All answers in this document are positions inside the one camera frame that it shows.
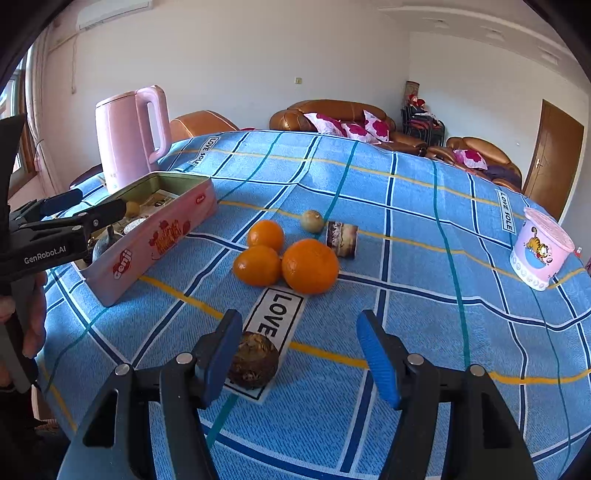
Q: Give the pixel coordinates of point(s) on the white pillow magenta flowers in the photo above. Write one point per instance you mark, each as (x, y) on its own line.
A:
(323, 123)
(378, 125)
(360, 133)
(470, 159)

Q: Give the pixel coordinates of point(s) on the brown cake roll slice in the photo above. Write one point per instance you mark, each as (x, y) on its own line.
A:
(341, 238)

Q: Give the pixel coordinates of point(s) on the red plush toy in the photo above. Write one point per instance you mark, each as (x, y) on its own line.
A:
(415, 100)

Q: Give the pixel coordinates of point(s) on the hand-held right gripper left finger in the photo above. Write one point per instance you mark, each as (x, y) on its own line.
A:
(221, 364)

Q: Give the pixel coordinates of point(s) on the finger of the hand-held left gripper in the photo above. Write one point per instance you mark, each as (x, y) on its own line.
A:
(108, 210)
(64, 198)

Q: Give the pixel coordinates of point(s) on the pink electric kettle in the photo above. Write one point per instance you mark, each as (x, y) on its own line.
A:
(120, 138)

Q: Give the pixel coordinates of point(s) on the brown leather chaise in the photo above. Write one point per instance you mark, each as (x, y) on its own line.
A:
(203, 124)

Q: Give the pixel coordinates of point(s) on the brown leather sofa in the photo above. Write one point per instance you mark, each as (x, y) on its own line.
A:
(341, 110)

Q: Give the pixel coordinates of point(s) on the stacked dark chairs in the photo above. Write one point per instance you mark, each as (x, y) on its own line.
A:
(422, 127)

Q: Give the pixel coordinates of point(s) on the small round brown-green fruit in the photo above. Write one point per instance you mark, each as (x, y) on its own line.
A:
(312, 221)

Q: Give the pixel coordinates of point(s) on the dark purple stool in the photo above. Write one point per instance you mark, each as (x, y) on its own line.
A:
(85, 177)

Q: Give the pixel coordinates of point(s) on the tall patterned floor vase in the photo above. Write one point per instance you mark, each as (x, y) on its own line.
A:
(412, 88)

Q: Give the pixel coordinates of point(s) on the large orange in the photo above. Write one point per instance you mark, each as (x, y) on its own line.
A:
(310, 267)

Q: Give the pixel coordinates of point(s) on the pink cartoon plastic bucket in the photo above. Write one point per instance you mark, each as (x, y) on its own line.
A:
(535, 254)

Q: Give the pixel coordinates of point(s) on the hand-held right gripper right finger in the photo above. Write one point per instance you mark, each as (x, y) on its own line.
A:
(376, 360)

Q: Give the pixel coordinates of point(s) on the brown leather armchair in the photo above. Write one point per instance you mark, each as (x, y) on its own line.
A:
(498, 161)

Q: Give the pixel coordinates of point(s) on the brown wooden door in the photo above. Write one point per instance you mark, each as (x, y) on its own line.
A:
(551, 161)

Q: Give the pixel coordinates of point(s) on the window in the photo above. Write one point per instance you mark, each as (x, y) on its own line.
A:
(21, 138)

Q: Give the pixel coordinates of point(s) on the round chocolate cupcake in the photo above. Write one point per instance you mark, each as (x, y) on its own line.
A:
(256, 362)

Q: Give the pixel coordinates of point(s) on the printed paper leaflet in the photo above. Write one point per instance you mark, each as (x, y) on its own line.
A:
(161, 201)

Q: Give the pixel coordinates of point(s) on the purple cloth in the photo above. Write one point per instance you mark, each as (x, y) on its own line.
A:
(501, 174)

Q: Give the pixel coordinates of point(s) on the white wall air conditioner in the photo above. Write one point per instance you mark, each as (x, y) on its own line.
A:
(113, 14)

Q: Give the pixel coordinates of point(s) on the blue plaid tablecloth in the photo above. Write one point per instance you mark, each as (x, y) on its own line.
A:
(415, 277)

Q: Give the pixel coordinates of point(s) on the pink tin box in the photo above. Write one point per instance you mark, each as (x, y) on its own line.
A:
(152, 249)

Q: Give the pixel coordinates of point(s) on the light curtain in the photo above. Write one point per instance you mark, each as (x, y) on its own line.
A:
(44, 115)

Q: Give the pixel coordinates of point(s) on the person's left hand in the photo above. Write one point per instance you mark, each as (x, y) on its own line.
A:
(37, 318)

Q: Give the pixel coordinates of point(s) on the small orange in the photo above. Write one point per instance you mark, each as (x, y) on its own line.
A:
(265, 235)
(256, 266)

